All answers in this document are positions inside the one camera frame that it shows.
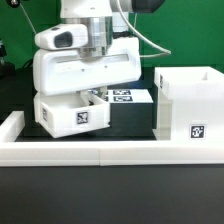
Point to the white drawer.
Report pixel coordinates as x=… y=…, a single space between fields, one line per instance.
x=65 y=115

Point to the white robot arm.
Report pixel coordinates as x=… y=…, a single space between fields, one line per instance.
x=91 y=47

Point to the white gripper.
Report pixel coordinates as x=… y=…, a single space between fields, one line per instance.
x=61 y=72

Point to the white foam boundary frame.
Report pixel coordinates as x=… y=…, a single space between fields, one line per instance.
x=99 y=153

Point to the white marker tag sheet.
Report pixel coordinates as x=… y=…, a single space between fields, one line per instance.
x=128 y=96

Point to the black work mat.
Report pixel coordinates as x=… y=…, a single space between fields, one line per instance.
x=129 y=121

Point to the black camera knob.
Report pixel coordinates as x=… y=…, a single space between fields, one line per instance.
x=14 y=3

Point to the black tripod stand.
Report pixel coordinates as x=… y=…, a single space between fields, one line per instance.
x=6 y=68

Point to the white drawer cabinet box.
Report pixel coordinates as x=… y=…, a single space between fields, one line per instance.
x=190 y=105

